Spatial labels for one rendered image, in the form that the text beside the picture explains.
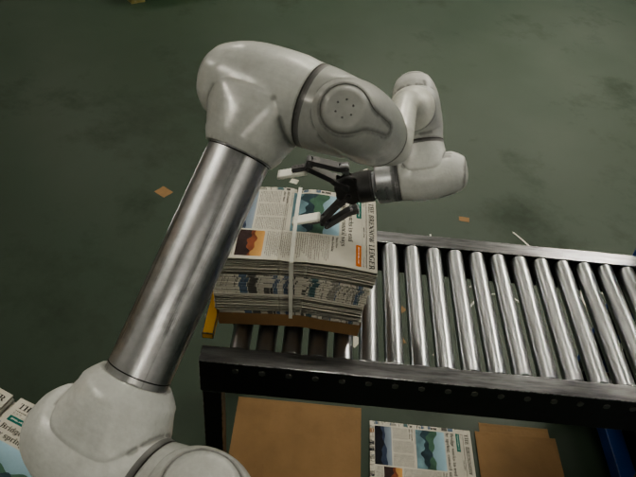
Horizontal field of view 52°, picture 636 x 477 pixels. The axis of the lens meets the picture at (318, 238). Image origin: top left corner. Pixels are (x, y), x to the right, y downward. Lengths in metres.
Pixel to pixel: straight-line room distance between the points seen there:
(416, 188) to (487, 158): 2.49
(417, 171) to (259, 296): 0.48
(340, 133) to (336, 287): 0.72
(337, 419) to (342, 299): 0.98
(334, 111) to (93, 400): 0.53
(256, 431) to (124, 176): 1.66
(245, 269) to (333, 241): 0.22
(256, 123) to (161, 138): 2.88
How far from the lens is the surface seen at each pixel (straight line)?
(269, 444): 2.43
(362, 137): 0.91
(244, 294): 1.61
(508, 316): 1.86
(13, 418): 1.58
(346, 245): 1.58
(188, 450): 0.95
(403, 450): 2.47
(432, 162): 1.48
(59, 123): 4.05
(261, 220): 1.63
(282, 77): 0.97
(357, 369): 1.63
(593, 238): 3.61
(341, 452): 2.43
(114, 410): 0.99
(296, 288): 1.58
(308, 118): 0.95
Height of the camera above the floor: 2.08
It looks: 41 degrees down
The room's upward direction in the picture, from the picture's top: 6 degrees clockwise
